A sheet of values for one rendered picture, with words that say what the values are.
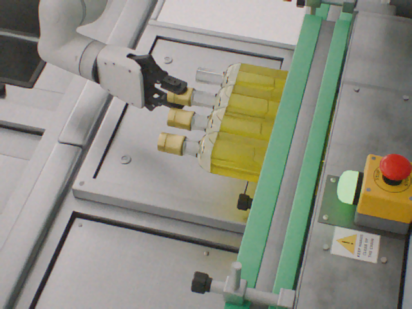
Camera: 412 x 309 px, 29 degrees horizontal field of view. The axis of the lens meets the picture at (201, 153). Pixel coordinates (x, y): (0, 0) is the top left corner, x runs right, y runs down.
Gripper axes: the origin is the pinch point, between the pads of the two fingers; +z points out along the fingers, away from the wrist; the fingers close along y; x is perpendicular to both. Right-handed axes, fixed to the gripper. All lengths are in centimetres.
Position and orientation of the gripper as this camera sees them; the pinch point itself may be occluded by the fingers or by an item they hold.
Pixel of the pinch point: (174, 93)
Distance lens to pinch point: 145.1
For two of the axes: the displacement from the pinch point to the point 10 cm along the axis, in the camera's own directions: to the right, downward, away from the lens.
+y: 0.0, -6.6, -7.5
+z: 8.7, 3.8, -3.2
